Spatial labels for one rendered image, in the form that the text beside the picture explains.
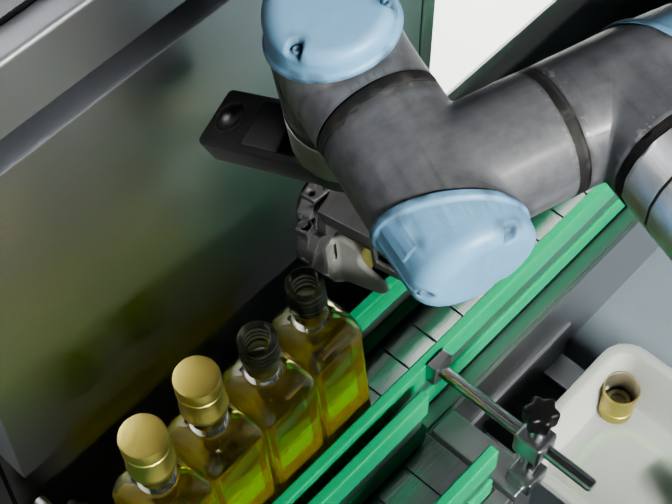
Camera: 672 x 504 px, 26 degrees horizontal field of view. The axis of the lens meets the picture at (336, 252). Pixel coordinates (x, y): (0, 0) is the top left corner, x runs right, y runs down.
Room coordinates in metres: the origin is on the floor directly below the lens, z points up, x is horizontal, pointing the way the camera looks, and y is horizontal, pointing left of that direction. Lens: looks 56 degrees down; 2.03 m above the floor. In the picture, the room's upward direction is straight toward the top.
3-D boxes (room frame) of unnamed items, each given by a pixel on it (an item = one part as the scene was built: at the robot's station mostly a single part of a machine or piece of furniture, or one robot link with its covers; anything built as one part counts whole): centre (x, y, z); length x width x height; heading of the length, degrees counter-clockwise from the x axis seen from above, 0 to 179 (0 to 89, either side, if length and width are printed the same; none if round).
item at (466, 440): (0.57, -0.13, 0.85); 0.09 x 0.04 x 0.07; 47
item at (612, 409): (0.67, -0.27, 0.79); 0.04 x 0.04 x 0.04
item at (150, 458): (0.44, 0.13, 1.14); 0.04 x 0.04 x 0.04
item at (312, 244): (0.58, 0.01, 1.20); 0.05 x 0.02 x 0.09; 149
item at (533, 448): (0.56, -0.15, 0.95); 0.17 x 0.03 x 0.12; 47
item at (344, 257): (0.58, -0.01, 1.16); 0.06 x 0.03 x 0.09; 59
